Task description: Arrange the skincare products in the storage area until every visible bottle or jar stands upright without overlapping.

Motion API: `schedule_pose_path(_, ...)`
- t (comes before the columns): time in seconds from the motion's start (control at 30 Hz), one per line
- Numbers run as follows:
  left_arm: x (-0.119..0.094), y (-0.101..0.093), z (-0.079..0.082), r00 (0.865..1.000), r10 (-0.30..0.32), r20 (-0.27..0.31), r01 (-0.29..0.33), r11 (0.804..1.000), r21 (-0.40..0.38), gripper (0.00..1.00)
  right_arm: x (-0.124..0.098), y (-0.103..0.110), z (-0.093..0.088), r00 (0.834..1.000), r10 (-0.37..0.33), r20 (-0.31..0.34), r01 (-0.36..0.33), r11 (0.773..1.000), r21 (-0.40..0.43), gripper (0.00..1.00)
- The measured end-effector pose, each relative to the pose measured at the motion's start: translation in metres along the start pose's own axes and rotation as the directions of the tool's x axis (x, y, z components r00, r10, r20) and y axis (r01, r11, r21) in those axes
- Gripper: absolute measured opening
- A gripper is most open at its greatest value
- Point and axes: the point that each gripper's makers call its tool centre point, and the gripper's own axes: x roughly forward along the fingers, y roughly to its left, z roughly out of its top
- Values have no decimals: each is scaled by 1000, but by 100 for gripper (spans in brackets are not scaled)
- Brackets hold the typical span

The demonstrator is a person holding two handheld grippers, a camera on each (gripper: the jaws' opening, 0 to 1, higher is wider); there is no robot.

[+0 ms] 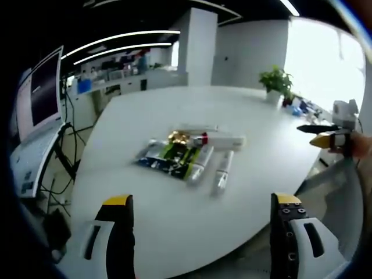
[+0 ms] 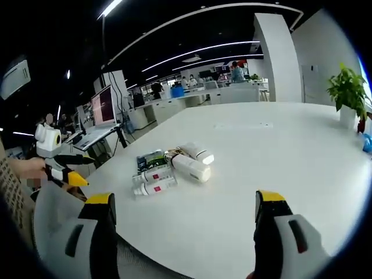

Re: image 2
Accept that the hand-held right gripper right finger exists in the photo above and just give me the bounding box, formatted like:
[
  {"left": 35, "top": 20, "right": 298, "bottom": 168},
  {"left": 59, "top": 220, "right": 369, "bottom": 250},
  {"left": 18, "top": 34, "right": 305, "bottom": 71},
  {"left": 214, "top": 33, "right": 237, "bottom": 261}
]
[{"left": 253, "top": 190, "right": 332, "bottom": 279}]

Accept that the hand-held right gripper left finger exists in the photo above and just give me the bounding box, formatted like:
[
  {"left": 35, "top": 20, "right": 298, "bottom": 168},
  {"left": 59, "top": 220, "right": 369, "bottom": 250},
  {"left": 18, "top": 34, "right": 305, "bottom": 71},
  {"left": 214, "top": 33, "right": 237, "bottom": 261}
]
[{"left": 33, "top": 192, "right": 119, "bottom": 279}]

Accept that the clear skincare bottle red label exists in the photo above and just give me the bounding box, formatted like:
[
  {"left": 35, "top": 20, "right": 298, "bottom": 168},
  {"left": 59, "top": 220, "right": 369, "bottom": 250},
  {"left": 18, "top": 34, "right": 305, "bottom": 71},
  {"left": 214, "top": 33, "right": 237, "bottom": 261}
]
[
  {"left": 132, "top": 167, "right": 175, "bottom": 187},
  {"left": 133, "top": 178, "right": 178, "bottom": 199}
]

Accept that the green blue packet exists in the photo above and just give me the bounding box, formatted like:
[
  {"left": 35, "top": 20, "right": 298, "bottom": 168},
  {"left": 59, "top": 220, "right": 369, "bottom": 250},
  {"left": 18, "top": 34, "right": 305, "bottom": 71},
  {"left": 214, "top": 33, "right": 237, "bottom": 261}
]
[{"left": 136, "top": 149, "right": 170, "bottom": 173}]

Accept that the white skincare bottle gold cap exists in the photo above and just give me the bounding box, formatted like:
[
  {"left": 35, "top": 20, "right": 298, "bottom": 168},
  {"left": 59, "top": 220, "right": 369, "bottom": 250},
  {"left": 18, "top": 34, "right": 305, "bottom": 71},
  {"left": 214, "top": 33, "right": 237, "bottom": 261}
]
[{"left": 163, "top": 147, "right": 212, "bottom": 184}]

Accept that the person's left hand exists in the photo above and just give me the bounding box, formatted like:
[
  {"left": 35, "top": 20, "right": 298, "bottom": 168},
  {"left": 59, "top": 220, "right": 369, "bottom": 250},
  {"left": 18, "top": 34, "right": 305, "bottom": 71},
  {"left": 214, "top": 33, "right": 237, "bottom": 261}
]
[{"left": 16, "top": 158, "right": 47, "bottom": 180}]

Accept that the laptop with pink screen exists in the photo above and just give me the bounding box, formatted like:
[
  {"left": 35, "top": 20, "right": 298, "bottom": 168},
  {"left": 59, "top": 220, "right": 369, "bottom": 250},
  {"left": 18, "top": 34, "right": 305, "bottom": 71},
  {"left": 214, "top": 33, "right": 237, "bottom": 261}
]
[{"left": 73, "top": 84, "right": 121, "bottom": 151}]

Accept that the ceiling air conditioner unit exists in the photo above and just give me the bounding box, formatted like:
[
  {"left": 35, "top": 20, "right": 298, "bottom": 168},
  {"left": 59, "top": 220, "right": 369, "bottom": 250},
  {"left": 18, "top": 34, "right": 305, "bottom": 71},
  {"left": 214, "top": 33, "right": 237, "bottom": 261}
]
[{"left": 0, "top": 59, "right": 31, "bottom": 100}]

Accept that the white office desk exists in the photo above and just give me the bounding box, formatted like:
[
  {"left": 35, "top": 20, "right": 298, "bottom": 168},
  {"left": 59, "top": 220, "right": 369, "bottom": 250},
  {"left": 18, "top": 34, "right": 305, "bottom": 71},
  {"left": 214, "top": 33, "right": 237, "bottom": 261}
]
[{"left": 134, "top": 95, "right": 204, "bottom": 130}]

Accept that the blue plastic bag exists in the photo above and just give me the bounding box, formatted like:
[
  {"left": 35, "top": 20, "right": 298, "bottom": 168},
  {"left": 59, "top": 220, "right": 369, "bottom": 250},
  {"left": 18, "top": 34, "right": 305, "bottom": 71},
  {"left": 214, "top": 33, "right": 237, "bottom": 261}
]
[{"left": 359, "top": 133, "right": 372, "bottom": 152}]

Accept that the white partition counter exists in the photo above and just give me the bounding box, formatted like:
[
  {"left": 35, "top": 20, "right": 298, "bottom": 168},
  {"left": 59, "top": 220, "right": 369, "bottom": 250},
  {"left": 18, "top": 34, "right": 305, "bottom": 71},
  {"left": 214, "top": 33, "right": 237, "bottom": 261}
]
[{"left": 209, "top": 83, "right": 270, "bottom": 105}]

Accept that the green potted plant white pot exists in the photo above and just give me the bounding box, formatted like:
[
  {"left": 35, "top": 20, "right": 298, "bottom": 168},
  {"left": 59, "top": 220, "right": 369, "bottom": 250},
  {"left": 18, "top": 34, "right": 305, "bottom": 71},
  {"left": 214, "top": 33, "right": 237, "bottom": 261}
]
[{"left": 326, "top": 62, "right": 370, "bottom": 130}]

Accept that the black hanging cable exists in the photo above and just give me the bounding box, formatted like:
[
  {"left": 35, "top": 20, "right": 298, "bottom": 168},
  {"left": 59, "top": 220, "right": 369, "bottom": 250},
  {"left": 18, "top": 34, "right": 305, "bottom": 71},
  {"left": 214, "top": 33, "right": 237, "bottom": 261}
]
[{"left": 108, "top": 71, "right": 125, "bottom": 123}]

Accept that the white table cable cover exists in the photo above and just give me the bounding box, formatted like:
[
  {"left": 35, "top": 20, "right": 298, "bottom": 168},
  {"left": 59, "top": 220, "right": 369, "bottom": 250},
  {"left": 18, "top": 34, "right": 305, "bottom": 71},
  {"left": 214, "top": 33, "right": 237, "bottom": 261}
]
[{"left": 213, "top": 121, "right": 274, "bottom": 130}]

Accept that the white wall cabinet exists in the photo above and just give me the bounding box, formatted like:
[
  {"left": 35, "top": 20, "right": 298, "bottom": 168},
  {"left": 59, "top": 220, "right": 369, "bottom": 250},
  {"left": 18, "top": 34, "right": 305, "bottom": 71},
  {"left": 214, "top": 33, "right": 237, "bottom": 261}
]
[{"left": 301, "top": 65, "right": 321, "bottom": 104}]

